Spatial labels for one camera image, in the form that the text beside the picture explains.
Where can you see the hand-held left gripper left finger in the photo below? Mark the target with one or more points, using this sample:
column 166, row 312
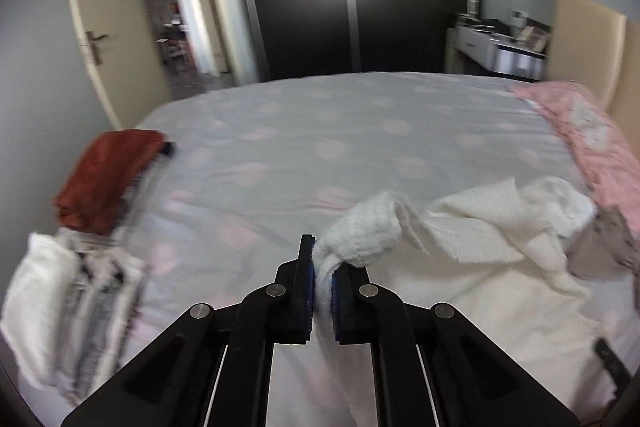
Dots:
column 309, row 307

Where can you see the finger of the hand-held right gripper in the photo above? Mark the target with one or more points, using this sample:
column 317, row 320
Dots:
column 612, row 364

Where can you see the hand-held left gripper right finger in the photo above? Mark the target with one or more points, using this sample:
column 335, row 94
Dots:
column 337, row 302

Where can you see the white textured garment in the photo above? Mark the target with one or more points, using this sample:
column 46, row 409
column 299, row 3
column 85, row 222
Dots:
column 475, row 232

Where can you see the beige cloth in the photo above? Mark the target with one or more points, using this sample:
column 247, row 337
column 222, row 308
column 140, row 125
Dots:
column 605, row 247

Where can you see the bed with pink-dotted sheet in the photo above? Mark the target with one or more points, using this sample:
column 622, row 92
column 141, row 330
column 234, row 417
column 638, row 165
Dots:
column 325, row 132

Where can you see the grey striped folded garment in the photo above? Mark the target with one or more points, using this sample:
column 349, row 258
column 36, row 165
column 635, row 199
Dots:
column 100, row 302

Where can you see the navy folded cloth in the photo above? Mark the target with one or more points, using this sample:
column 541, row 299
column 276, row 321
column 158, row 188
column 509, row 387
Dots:
column 166, row 150

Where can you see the pink fluffy blanket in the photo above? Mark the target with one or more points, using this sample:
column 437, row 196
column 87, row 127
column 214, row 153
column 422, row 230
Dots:
column 590, row 132

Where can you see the red folded cloth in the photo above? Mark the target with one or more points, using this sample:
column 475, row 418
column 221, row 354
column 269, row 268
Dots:
column 100, row 177

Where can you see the white folded cloth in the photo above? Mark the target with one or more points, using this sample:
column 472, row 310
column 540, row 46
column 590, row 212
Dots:
column 40, row 297

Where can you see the white nightstand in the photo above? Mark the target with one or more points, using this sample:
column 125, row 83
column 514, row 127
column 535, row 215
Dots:
column 475, row 44

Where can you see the cream headboard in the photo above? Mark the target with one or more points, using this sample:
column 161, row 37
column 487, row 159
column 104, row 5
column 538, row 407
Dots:
column 580, row 37

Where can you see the cream door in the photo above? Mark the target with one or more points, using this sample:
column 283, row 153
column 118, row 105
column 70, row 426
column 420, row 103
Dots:
column 115, row 32

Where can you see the picture frame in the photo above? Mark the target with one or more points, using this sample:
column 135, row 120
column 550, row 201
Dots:
column 532, row 38

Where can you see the white wall device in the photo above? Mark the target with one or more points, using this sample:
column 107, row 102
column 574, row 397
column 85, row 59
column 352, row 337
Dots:
column 518, row 15

